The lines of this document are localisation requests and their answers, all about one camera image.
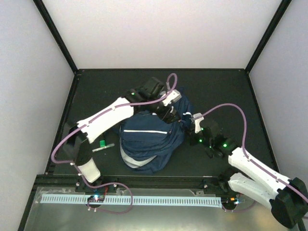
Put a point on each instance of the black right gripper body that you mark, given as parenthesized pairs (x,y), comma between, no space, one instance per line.
(192,130)

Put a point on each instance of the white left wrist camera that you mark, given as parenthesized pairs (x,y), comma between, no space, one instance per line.
(173,97)

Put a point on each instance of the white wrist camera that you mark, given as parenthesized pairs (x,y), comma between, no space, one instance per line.
(196,120)
(173,97)

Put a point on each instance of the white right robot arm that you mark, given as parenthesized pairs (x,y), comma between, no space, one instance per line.
(286,198)

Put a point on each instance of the white green pen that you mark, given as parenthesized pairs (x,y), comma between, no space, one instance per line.
(102,148)

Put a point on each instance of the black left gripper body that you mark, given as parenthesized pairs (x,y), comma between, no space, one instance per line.
(170,116)

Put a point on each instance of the navy blue student backpack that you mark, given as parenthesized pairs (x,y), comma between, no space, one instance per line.
(147,143)

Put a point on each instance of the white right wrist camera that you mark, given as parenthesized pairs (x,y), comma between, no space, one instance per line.
(196,120)

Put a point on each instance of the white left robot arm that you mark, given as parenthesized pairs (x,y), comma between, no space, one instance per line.
(154,96)

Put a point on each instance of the white slotted cable duct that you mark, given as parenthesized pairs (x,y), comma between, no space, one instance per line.
(131,200)

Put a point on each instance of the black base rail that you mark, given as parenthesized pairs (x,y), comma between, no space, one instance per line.
(210,185)

